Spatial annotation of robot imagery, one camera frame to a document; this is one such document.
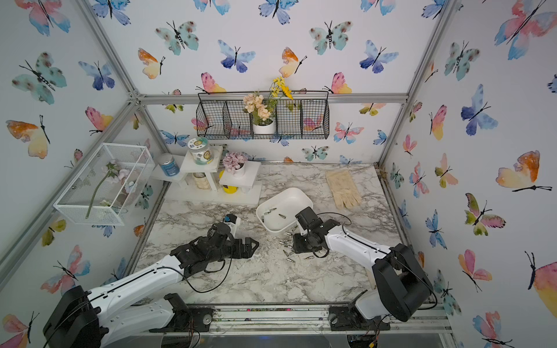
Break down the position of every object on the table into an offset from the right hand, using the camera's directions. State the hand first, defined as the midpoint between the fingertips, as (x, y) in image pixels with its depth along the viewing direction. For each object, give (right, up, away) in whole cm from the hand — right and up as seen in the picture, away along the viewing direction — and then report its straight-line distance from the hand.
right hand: (299, 244), depth 86 cm
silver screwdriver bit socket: (-12, +11, +16) cm, 23 cm away
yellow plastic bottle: (-32, +21, +18) cm, 42 cm away
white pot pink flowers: (-25, +32, +1) cm, 41 cm away
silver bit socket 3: (+4, -6, +2) cm, 8 cm away
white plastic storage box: (-9, +10, +15) cm, 20 cm away
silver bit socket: (-6, -1, +6) cm, 8 cm away
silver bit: (-7, +9, +14) cm, 18 cm away
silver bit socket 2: (-4, -6, +1) cm, 8 cm away
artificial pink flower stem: (-64, +27, -10) cm, 70 cm away
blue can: (-53, +31, +4) cm, 62 cm away
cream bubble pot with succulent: (-45, +25, +18) cm, 55 cm away
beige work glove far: (+23, +21, +23) cm, 39 cm away
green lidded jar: (-38, +36, -1) cm, 53 cm away
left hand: (-17, +2, -5) cm, 18 cm away
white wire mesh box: (-65, +21, -12) cm, 70 cm away
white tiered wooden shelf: (-40, +24, +18) cm, 50 cm away
